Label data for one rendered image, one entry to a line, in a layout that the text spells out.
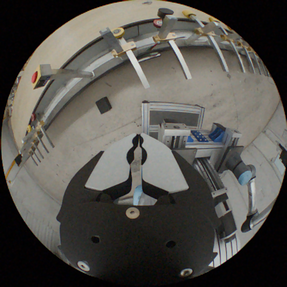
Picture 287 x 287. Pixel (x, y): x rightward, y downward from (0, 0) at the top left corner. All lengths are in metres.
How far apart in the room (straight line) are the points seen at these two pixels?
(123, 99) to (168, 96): 0.62
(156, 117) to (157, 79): 0.53
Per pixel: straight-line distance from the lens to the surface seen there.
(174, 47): 0.65
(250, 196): 0.89
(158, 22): 0.70
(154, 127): 1.30
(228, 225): 0.58
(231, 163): 0.78
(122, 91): 1.45
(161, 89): 1.45
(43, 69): 0.43
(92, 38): 0.70
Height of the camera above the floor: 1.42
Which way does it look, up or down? 59 degrees down
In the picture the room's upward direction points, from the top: 178 degrees clockwise
